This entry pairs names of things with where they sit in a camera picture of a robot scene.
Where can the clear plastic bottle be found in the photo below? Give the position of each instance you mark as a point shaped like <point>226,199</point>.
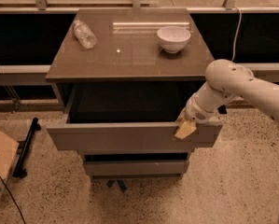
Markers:
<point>84,34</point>

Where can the black metal stand bar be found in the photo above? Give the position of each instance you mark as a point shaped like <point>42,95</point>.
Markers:
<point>23,148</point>

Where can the grey bottom drawer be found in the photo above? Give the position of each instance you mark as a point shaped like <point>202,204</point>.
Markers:
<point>135,168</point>

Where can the white ceramic bowl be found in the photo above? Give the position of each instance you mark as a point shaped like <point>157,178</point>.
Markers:
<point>173,38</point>

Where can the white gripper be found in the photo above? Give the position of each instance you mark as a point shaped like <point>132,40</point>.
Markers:
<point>194,112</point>

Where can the grey drawer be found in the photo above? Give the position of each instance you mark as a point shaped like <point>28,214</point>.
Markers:
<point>128,117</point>
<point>135,168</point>

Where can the blue tape cross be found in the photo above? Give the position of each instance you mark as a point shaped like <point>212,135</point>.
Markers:
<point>120,183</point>

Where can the grey drawer cabinet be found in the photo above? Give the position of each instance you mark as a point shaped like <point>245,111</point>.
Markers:
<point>128,50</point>

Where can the grey top drawer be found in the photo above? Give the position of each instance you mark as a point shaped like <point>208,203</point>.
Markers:
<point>128,117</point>

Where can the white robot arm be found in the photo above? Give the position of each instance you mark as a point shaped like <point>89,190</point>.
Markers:
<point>237,180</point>

